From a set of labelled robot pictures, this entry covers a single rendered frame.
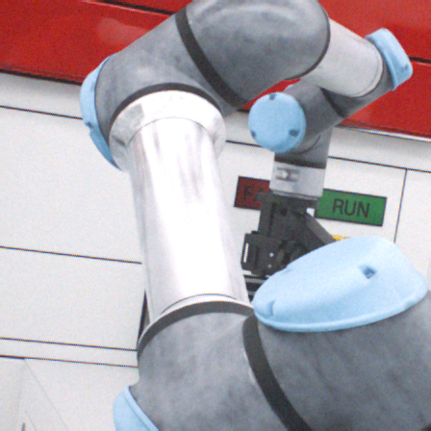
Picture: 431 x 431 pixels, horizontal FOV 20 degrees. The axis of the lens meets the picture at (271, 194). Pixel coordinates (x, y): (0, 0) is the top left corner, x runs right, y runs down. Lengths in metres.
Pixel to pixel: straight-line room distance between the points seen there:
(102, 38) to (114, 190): 0.23
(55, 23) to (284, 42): 0.58
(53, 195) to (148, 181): 0.68
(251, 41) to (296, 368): 0.42
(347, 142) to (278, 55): 0.70
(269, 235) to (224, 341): 0.82
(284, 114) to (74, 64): 0.32
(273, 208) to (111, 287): 0.27
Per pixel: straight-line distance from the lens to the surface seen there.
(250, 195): 1.88
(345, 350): 0.89
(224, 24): 1.22
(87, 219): 1.82
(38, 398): 1.71
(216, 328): 0.98
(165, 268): 1.06
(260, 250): 1.75
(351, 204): 1.94
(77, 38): 1.76
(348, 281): 0.89
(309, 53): 1.28
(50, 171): 1.81
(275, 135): 1.61
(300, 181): 1.72
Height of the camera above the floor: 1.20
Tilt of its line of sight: 3 degrees down
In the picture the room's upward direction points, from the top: 9 degrees clockwise
